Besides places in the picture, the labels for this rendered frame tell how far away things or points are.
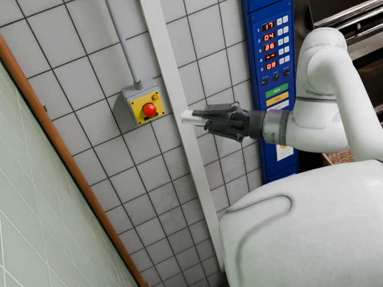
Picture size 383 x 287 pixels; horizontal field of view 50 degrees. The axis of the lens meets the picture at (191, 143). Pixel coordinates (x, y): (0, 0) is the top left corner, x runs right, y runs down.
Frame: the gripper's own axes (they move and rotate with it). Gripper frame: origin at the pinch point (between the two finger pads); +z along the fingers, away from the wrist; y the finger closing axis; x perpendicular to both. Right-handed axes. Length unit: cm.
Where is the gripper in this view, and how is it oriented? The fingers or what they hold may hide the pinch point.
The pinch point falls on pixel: (194, 117)
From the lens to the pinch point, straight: 113.7
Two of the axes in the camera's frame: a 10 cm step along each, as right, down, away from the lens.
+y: 2.0, 7.0, 6.8
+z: -9.1, -1.2, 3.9
